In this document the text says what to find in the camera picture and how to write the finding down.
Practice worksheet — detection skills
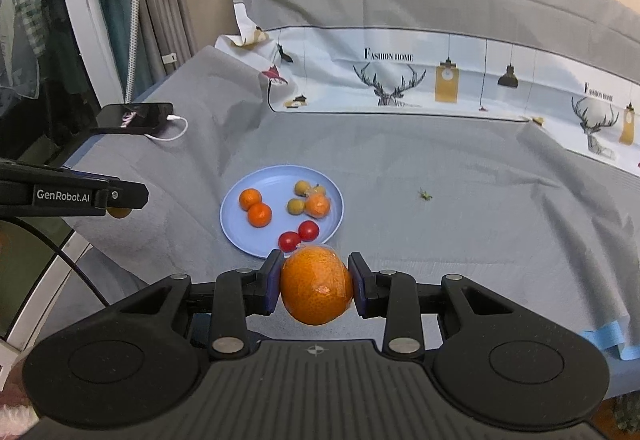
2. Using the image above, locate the green plaid shirt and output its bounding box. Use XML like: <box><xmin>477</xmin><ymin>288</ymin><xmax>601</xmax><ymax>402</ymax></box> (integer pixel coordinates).
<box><xmin>0</xmin><ymin>0</ymin><xmax>52</xmax><ymax>98</ymax></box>

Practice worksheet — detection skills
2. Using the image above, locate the dark patterned cloth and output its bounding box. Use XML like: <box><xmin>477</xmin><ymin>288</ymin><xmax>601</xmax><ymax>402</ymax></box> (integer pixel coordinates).
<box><xmin>607</xmin><ymin>395</ymin><xmax>640</xmax><ymax>437</ymax></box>

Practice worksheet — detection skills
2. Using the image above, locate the grey bed sheet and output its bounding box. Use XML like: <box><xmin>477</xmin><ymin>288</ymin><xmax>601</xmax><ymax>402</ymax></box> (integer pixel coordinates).
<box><xmin>65</xmin><ymin>45</ymin><xmax>640</xmax><ymax>371</ymax></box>

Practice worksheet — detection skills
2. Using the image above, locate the blue plate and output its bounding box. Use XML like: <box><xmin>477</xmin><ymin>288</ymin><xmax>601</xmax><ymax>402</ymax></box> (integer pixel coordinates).
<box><xmin>220</xmin><ymin>164</ymin><xmax>345</xmax><ymax>259</ymax></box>

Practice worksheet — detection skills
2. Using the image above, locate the light blue tape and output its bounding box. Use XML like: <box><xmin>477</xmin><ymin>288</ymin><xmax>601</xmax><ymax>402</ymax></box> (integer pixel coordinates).
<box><xmin>582</xmin><ymin>322</ymin><xmax>626</xmax><ymax>351</ymax></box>

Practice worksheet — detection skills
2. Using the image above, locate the plastic mandarin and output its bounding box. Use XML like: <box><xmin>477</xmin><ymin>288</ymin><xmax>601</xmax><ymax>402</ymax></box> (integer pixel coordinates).
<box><xmin>304</xmin><ymin>192</ymin><xmax>332</xmax><ymax>220</ymax></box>

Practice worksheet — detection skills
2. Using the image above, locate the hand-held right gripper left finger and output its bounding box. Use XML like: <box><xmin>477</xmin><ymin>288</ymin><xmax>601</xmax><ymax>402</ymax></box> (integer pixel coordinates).
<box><xmin>117</xmin><ymin>249</ymin><xmax>285</xmax><ymax>362</ymax></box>

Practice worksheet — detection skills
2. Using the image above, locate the black smartphone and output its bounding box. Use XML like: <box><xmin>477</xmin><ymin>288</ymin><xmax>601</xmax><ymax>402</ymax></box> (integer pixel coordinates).
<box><xmin>95</xmin><ymin>103</ymin><xmax>174</xmax><ymax>136</ymax></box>

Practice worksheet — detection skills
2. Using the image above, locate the orange mandarin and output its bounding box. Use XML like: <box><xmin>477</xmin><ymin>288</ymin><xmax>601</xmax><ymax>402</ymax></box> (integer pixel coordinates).
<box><xmin>280</xmin><ymin>245</ymin><xmax>354</xmax><ymax>326</ymax></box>
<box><xmin>247</xmin><ymin>203</ymin><xmax>273</xmax><ymax>227</ymax></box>
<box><xmin>238</xmin><ymin>188</ymin><xmax>263</xmax><ymax>211</ymax></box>

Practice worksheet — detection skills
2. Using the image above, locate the black white braided hose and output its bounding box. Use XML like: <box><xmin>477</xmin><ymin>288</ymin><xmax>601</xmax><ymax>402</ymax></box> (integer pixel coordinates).
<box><xmin>97</xmin><ymin>0</ymin><xmax>142</xmax><ymax>104</ymax></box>

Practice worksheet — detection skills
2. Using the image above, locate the white deer printed cloth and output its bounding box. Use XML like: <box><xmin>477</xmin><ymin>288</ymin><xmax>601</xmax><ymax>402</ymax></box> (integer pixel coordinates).
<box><xmin>215</xmin><ymin>2</ymin><xmax>640</xmax><ymax>171</ymax></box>

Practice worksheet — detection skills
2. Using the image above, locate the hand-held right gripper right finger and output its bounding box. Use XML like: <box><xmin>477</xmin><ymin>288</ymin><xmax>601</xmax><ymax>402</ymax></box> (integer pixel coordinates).
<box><xmin>347</xmin><ymin>252</ymin><xmax>507</xmax><ymax>362</ymax></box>

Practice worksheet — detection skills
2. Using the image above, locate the pink fluffy cloth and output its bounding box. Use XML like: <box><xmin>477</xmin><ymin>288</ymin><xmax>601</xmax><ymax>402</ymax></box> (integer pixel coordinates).
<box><xmin>0</xmin><ymin>400</ymin><xmax>41</xmax><ymax>440</ymax></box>

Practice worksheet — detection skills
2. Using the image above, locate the teal curtain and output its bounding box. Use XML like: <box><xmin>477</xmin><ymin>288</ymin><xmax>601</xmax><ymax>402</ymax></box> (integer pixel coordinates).
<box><xmin>91</xmin><ymin>0</ymin><xmax>132</xmax><ymax>88</ymax></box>

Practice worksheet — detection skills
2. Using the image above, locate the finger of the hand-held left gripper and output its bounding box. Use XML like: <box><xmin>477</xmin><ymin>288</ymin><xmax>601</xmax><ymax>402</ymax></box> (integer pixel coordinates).
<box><xmin>106</xmin><ymin>181</ymin><xmax>150</xmax><ymax>211</ymax></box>

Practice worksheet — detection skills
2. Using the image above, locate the white charging cable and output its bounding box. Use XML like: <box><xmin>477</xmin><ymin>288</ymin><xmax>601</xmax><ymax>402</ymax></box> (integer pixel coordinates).
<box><xmin>145</xmin><ymin>115</ymin><xmax>189</xmax><ymax>142</ymax></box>

